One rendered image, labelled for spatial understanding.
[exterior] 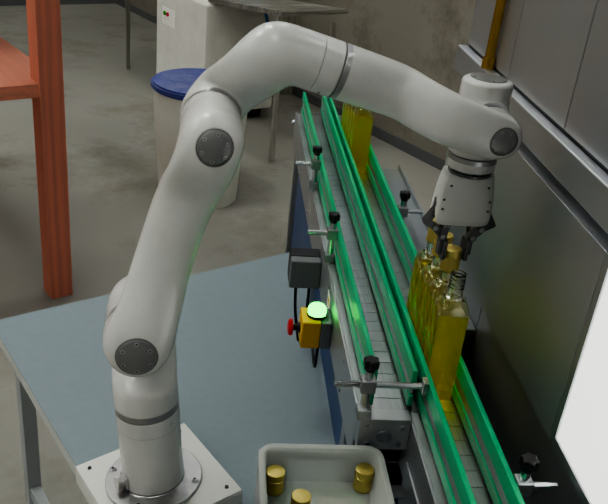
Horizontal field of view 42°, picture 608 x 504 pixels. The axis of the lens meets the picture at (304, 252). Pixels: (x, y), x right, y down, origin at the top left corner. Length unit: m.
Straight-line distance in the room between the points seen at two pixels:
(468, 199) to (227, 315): 1.05
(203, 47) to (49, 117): 2.63
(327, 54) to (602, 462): 0.72
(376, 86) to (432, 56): 4.43
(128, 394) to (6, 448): 1.56
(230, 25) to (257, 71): 4.73
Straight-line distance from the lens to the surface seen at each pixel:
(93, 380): 2.02
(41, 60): 3.37
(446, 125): 1.25
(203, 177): 1.22
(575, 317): 1.27
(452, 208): 1.41
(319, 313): 1.81
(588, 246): 1.24
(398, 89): 1.28
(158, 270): 1.33
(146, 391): 1.47
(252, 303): 2.33
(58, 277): 3.75
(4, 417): 3.14
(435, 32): 5.66
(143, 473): 1.58
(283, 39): 1.23
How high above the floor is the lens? 1.96
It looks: 27 degrees down
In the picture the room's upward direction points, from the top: 6 degrees clockwise
